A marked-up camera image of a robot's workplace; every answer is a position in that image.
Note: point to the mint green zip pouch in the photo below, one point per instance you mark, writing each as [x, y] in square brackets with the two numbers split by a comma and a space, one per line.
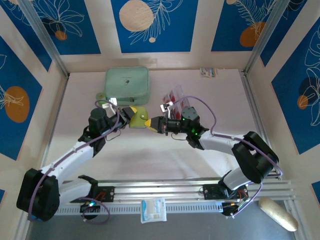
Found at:
[126, 82]

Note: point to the small printed paper packet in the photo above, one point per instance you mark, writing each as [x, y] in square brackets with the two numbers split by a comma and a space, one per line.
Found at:
[208, 72]

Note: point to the clear acrylic card stand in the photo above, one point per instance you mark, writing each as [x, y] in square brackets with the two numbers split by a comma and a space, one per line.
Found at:
[180, 91]

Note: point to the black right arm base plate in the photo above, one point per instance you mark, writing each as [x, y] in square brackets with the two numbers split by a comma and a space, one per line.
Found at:
[211, 192]

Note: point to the aluminium mounting rail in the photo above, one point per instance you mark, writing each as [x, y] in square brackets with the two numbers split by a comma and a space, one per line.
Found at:
[160, 190]

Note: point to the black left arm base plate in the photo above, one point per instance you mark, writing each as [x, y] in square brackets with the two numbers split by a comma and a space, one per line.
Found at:
[107, 193]

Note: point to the aluminium table side rail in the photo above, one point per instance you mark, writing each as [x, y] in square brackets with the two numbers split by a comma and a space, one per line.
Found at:
[252, 100]

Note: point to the aluminium frame post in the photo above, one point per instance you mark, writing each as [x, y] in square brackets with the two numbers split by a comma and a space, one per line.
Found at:
[48, 42]
[266, 37]

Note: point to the beige oblong bread roll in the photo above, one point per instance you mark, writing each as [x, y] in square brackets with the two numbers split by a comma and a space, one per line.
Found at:
[277, 213]

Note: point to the white and blue gauze packet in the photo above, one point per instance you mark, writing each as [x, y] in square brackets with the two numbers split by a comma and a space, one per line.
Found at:
[153, 210]

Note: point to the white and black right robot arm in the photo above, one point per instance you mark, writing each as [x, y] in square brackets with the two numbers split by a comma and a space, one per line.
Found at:
[220, 141]

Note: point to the small green roll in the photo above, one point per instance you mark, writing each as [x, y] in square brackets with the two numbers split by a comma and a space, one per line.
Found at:
[100, 95]

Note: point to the green card holder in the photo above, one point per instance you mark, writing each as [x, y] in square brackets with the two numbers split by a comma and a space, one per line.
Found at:
[140, 120]

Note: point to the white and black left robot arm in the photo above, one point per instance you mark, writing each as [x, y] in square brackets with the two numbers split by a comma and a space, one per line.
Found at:
[75, 153]

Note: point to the blue poster with beige circle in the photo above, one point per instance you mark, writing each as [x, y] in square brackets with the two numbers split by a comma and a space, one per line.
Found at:
[175, 37]

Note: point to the blue floral poster, orange dot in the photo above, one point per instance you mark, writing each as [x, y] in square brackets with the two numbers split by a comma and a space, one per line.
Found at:
[287, 112]
[82, 37]

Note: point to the blue poster with orange circle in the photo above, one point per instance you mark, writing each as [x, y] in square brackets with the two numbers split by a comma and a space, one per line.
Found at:
[225, 30]
[15, 62]

